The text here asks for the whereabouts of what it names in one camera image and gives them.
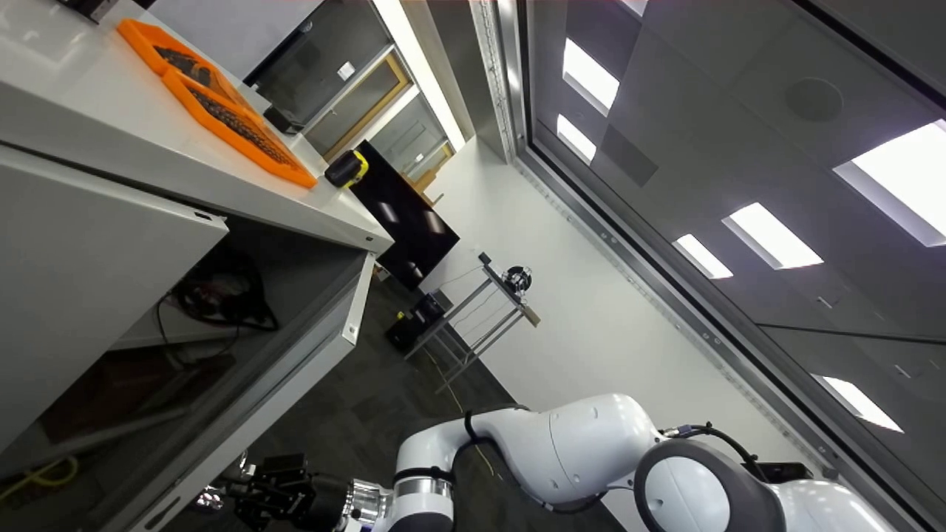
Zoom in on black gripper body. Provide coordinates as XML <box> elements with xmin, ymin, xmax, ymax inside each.
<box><xmin>195</xmin><ymin>455</ymin><xmax>384</xmax><ymax>532</ymax></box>

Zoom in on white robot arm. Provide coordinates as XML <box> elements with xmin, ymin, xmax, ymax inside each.
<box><xmin>195</xmin><ymin>392</ymin><xmax>894</xmax><ymax>532</ymax></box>

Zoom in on black cables in cabinet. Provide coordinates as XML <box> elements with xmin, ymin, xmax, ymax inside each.
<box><xmin>173</xmin><ymin>247</ymin><xmax>282</xmax><ymax>334</ymax></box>

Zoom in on black monitor screen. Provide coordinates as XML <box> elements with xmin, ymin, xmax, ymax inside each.
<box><xmin>352</xmin><ymin>142</ymin><xmax>458</xmax><ymax>290</ymax></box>

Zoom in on orange tray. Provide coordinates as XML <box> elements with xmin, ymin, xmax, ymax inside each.
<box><xmin>117</xmin><ymin>18</ymin><xmax>316</xmax><ymax>189</ymax></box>

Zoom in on white cabinet door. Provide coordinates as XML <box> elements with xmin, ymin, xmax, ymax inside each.
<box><xmin>90</xmin><ymin>253</ymin><xmax>374</xmax><ymax>532</ymax></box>
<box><xmin>0</xmin><ymin>148</ymin><xmax>227</xmax><ymax>449</ymax></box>

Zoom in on yellow black tape measure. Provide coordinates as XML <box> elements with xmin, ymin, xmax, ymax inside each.
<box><xmin>327</xmin><ymin>149</ymin><xmax>369</xmax><ymax>189</ymax></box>

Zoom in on yellow cable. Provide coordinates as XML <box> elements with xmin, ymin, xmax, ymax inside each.
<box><xmin>0</xmin><ymin>452</ymin><xmax>84</xmax><ymax>504</ymax></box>

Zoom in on metal camera stand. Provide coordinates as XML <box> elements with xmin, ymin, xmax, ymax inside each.
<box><xmin>408</xmin><ymin>253</ymin><xmax>541</xmax><ymax>372</ymax></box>

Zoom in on cardboard box in cabinet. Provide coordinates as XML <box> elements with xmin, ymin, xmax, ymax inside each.
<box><xmin>41</xmin><ymin>347</ymin><xmax>233</xmax><ymax>440</ymax></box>

